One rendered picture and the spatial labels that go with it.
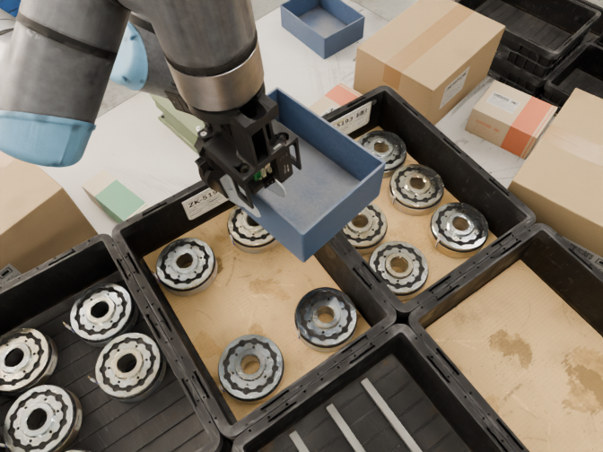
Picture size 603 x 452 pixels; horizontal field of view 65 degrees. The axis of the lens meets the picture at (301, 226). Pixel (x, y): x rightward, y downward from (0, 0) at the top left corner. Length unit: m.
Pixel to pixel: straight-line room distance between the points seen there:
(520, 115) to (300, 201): 0.73
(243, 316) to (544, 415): 0.49
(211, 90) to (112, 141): 0.94
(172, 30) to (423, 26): 0.99
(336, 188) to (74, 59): 0.38
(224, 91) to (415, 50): 0.87
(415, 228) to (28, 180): 0.73
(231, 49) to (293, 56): 1.07
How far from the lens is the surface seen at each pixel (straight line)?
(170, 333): 0.74
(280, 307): 0.84
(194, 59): 0.37
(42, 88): 0.43
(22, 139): 0.44
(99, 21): 0.42
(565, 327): 0.92
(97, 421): 0.85
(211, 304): 0.85
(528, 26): 2.05
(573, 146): 1.05
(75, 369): 0.89
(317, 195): 0.66
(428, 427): 0.80
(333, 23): 1.55
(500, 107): 1.26
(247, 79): 0.40
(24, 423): 0.86
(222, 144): 0.48
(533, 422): 0.85
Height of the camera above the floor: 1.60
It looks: 58 degrees down
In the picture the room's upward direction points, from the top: 3 degrees counter-clockwise
